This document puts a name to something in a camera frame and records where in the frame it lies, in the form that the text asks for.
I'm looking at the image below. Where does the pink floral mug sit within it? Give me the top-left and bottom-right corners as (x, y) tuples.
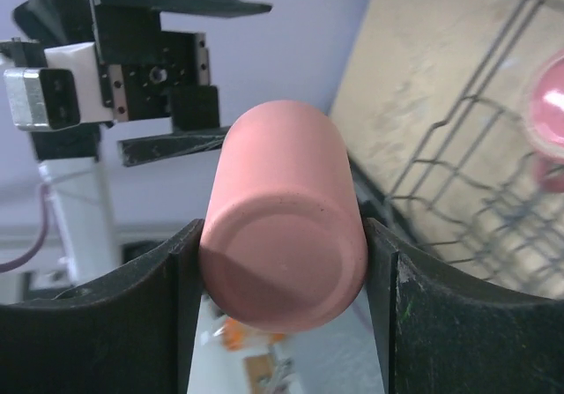
(522, 49), (563, 193)

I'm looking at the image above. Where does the grey wire dish rack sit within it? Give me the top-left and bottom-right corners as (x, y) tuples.
(352, 0), (564, 301)

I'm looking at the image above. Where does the salmon pink tumbler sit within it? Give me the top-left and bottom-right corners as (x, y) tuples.
(199, 100), (367, 333)

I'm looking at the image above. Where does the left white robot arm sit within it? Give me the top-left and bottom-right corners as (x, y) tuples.
(1, 0), (271, 285)

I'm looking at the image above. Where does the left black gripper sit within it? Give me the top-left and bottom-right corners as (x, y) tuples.
(12, 0), (272, 167)

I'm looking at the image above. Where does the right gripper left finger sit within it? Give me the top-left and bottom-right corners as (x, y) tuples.
(1, 219), (204, 393)

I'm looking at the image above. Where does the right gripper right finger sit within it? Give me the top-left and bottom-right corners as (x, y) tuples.
(364, 219), (563, 393)

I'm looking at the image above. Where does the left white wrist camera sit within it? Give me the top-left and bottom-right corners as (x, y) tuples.
(1, 39), (114, 132)

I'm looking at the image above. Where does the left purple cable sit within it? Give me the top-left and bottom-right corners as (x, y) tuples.
(0, 182), (54, 274)

